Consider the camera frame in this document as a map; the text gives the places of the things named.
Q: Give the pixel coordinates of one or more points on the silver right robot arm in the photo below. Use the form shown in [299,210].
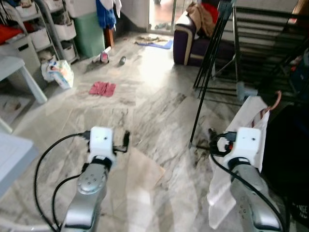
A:
[251,198]

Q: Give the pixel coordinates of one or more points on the white low table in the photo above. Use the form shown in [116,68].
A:
[12,65]

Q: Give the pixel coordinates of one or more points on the black metal drying rack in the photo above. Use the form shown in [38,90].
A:
[235,48]

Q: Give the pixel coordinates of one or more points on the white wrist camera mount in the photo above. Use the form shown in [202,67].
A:
[102,142]
[246,145]

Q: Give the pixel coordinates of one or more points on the blue hanging garment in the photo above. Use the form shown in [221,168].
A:
[105,17]

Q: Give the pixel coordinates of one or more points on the white drawer shelf unit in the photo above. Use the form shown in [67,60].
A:
[65,29]

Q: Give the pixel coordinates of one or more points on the blue floor mat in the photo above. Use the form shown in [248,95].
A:
[161,45]

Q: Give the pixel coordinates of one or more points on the grey can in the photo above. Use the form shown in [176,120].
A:
[122,60]

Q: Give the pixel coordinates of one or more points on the brown garment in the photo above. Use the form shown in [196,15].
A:
[200,19]

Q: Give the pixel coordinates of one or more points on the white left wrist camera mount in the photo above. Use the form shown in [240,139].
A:
[102,142]

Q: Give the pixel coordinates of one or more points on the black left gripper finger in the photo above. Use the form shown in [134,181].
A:
[126,138]

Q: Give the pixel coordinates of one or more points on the white garment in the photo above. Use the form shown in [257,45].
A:
[118,7]
[253,116]

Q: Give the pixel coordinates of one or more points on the purple sofa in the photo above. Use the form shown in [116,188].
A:
[182,46]

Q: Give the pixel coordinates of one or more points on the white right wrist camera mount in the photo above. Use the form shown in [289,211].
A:
[246,145]

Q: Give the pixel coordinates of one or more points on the beige cloth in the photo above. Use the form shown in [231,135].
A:
[149,38]

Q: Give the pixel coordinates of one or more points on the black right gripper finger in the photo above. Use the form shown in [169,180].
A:
[212,134]

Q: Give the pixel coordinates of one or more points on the white printed plastic bag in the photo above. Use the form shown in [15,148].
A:
[60,72]

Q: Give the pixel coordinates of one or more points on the pink floor cloth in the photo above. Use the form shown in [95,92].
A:
[102,89]

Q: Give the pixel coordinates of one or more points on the pink plastic hanger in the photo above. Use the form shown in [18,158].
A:
[278,99]

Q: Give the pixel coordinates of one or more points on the brown wooden post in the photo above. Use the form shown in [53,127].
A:
[109,37]

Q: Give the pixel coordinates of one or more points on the pink and white toy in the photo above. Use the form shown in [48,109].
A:
[105,55]

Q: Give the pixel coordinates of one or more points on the green laundry basket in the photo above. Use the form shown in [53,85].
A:
[89,36]

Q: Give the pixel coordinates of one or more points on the white hanging garment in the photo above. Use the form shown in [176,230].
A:
[118,7]

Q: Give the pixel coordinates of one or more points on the red cloth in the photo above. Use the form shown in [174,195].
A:
[8,34]

